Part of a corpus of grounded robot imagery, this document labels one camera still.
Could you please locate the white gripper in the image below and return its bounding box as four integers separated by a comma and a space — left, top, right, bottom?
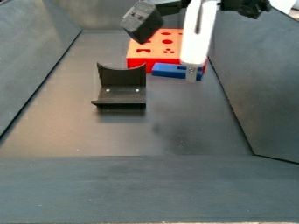
180, 0, 218, 82

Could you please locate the blue slotted square-circle object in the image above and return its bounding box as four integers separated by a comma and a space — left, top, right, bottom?
152, 63, 203, 81

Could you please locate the black curved fixture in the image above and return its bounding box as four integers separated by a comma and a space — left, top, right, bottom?
91, 64, 145, 108

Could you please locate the red shape-sorter block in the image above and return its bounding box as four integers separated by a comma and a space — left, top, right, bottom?
125, 28, 208, 75

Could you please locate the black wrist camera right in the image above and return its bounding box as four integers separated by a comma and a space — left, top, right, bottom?
219, 0, 271, 19

